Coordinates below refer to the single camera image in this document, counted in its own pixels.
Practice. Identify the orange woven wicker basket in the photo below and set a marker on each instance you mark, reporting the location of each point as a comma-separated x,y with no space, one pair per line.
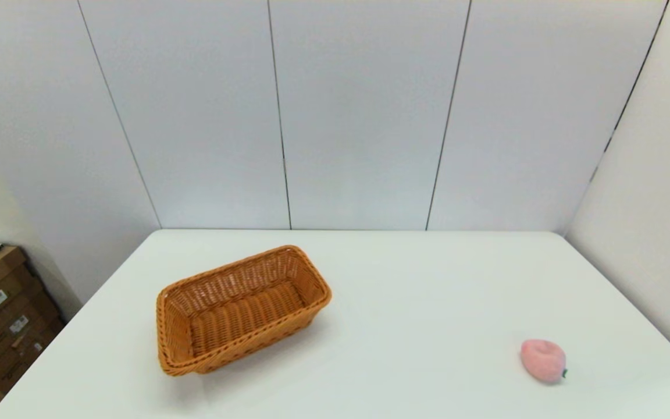
236,317

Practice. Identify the pink plush peach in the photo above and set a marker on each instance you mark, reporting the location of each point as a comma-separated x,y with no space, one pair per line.
542,359

